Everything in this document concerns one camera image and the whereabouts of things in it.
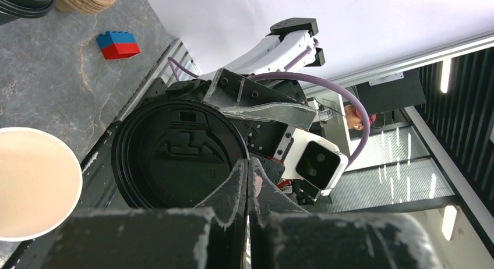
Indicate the white paper cup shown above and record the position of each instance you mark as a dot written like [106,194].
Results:
[41,183]

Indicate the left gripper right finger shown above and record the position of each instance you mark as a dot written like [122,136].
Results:
[284,235]

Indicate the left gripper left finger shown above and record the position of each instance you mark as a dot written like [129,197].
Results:
[210,235]

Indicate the person in red cap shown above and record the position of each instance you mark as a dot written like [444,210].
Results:
[353,117]

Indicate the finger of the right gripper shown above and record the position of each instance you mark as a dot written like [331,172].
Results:
[236,96]

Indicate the black coffee lid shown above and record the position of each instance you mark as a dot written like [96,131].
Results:
[173,153]
[12,10]

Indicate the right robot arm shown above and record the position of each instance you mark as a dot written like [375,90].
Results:
[290,46]

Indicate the red and blue block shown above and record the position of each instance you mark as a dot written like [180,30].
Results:
[117,45]

